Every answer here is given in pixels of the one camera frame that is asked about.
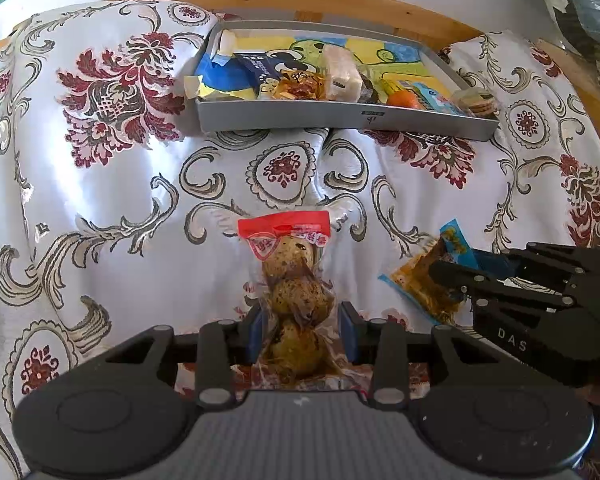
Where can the red-top quail egg packet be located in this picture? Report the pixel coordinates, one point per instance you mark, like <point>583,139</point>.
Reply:
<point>288,248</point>

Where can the white rice cracker pack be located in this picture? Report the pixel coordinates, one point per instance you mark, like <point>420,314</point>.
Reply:
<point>342,80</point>

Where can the wooden bed frame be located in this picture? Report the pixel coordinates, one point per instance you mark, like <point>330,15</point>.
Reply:
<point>411,21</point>

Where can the dark blue snack packet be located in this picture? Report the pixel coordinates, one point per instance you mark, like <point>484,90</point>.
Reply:
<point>259,67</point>

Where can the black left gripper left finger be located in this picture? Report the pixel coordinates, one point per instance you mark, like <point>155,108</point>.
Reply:
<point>221,345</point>

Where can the orange tangerine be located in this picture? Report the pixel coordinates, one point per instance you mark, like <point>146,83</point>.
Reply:
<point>405,99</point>

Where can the clear round biscuit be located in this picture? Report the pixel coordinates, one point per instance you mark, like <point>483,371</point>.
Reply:
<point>476,102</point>

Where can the gold duck heart snack packet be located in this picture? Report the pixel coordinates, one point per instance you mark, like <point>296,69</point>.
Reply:
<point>300,85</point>

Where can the yellow snack bar packet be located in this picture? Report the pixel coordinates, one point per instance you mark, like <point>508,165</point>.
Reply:
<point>391,86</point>

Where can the clear blue tofu snack packet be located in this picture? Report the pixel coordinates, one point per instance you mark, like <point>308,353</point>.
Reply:
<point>413,281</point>

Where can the floral white red bed cover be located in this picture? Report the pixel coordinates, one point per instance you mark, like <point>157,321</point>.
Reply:
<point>117,213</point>

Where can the grey tray with cartoon lining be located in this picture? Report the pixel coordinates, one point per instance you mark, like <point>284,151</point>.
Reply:
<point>225,100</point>

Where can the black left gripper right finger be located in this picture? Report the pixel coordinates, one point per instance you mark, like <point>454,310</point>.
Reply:
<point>380,344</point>

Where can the blue cartoon snack packet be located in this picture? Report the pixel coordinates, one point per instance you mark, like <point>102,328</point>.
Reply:
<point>434,100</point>

